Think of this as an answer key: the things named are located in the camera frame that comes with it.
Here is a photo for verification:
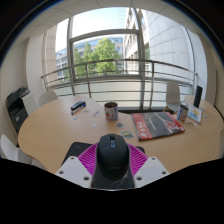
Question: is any red magazine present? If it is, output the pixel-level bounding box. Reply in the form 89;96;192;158
130;111;186;141

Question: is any light blue book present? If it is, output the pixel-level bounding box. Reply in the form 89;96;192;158
186;102;204;124

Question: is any black and white printer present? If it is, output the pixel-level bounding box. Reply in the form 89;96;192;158
5;86;38;133

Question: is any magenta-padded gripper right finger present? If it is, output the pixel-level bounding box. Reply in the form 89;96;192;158
126;143;170;189

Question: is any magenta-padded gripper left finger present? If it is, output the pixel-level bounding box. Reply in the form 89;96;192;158
54;142;101;189

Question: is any white mug with orange print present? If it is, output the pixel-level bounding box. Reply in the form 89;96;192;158
176;104;190;122

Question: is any black computer mouse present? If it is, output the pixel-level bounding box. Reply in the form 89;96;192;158
95;133;131;182

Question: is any small black box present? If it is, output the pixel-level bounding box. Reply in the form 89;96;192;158
69;100;87;115

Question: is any green tree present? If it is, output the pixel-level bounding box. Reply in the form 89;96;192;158
68;37;122;78

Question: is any white chair with wooden legs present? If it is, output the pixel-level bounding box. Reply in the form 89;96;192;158
0;134;48;171

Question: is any black cylinder speaker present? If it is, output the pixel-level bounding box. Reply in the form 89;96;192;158
193;85;204;109

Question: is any dark mug with fruit print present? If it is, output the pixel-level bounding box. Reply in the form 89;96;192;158
103;101;119;122

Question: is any metal balcony railing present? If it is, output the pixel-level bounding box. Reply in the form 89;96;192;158
40;58;199;101

